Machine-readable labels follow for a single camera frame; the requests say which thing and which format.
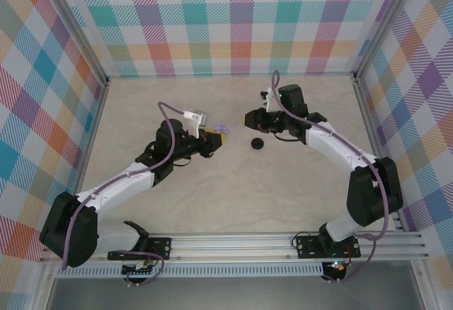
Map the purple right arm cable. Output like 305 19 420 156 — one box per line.
270 70 391 285

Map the aluminium frame post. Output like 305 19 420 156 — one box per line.
352 0 428 84
44 0 110 86

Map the aluminium side rail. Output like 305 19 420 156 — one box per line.
352 76 406 235
60 76 110 236

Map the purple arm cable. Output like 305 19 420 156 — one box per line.
270 70 391 285
60 101 199 287

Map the perforated metal cable tray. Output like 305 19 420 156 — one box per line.
56 265 325 278

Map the small electronics board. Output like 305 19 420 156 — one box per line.
322 259 347 276
122 260 159 277

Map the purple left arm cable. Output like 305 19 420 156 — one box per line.
60 101 199 287

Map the grey metal sheet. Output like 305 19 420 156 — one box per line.
45 276 425 310

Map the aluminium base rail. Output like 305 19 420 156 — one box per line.
38 231 430 263

